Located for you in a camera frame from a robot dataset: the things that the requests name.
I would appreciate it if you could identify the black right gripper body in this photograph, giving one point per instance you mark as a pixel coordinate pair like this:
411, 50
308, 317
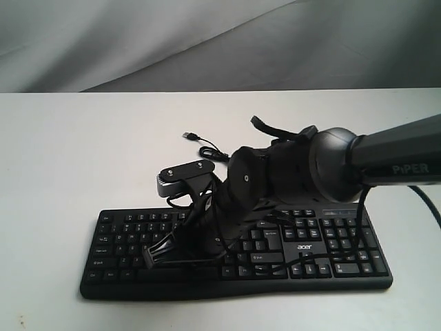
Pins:
214, 224

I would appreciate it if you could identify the black acer keyboard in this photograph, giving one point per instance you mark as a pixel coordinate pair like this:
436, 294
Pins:
323, 248

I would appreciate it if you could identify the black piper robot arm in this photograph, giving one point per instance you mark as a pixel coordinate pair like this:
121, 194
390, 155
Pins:
311, 166

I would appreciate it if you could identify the grey backdrop cloth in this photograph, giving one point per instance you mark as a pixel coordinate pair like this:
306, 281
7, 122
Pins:
189, 46

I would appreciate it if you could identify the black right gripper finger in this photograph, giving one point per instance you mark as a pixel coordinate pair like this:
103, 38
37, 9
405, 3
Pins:
156, 261
165, 245

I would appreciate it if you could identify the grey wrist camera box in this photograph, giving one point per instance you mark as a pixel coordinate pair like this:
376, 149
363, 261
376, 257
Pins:
189, 178

